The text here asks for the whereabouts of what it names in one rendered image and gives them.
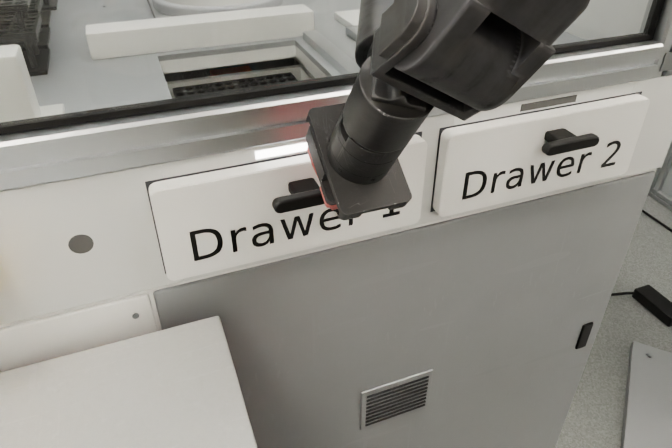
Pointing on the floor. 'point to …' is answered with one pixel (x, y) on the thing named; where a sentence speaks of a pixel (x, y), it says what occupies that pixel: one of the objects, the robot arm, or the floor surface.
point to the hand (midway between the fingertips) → (336, 196)
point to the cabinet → (398, 325)
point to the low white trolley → (131, 395)
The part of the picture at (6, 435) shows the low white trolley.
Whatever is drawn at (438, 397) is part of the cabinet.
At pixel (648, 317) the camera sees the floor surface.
